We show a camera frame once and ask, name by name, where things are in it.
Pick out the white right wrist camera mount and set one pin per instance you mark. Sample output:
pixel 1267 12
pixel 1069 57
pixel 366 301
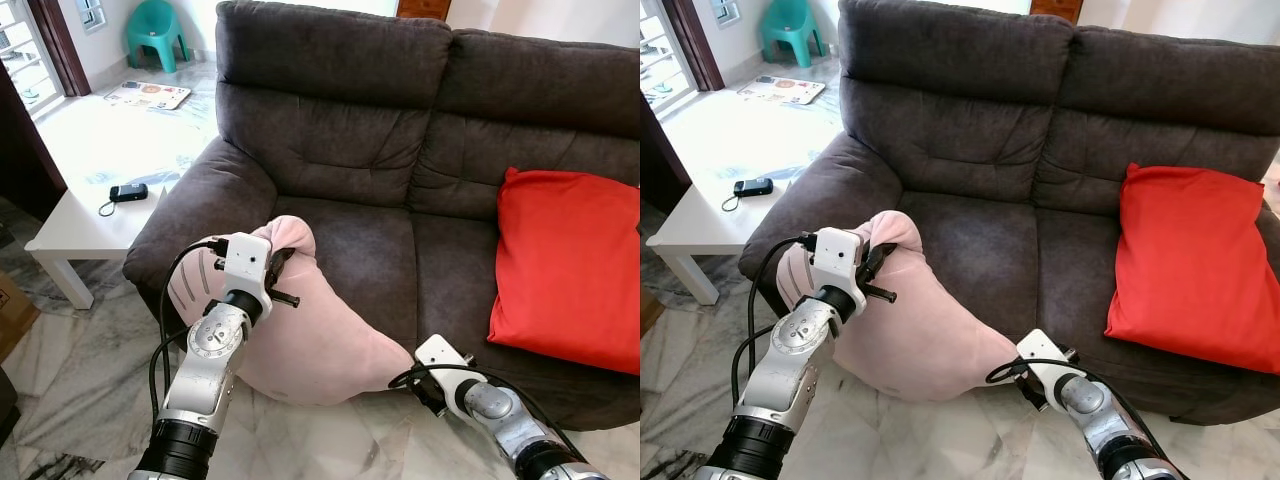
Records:
pixel 1045 352
pixel 442 358

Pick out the white side table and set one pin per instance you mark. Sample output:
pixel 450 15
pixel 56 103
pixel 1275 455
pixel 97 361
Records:
pixel 700 225
pixel 80 228

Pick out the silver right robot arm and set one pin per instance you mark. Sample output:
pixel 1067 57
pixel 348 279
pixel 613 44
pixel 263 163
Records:
pixel 1115 420
pixel 520 425

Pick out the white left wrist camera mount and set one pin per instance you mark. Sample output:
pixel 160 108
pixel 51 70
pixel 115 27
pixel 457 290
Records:
pixel 838 258
pixel 246 262

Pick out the dark grey fabric sofa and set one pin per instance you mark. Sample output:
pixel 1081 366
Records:
pixel 1000 230
pixel 360 230

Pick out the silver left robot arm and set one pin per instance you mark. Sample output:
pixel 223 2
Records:
pixel 790 365
pixel 205 370

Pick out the dark grey fabric armchair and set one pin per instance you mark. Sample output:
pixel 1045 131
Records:
pixel 7 405

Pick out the white louvre window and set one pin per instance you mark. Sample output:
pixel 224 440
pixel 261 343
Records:
pixel 726 10
pixel 90 12

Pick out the teal plastic chair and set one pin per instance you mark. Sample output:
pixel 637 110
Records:
pixel 155 30
pixel 792 27

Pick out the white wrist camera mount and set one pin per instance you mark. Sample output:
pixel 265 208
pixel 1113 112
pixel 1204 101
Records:
pixel 1045 352
pixel 442 358
pixel 838 258
pixel 246 262

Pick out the cardboard box with black symbols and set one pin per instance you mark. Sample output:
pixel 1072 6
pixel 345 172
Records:
pixel 650 310
pixel 15 315

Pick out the printed floor mat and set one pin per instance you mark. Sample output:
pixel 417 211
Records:
pixel 147 95
pixel 782 90

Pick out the pink cat face pillow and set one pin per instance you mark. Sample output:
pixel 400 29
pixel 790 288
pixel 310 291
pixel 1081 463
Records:
pixel 920 335
pixel 320 340

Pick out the brown wooden cabinet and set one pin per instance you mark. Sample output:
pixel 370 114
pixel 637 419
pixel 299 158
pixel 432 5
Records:
pixel 425 8
pixel 1056 9

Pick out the red pillow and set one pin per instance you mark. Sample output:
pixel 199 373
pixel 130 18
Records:
pixel 570 265
pixel 1195 260

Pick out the brown door frame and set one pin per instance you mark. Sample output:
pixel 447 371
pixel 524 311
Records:
pixel 695 42
pixel 60 45

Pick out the dark wooden door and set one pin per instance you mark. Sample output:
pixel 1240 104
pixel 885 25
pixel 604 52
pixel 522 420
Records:
pixel 652 165
pixel 20 160

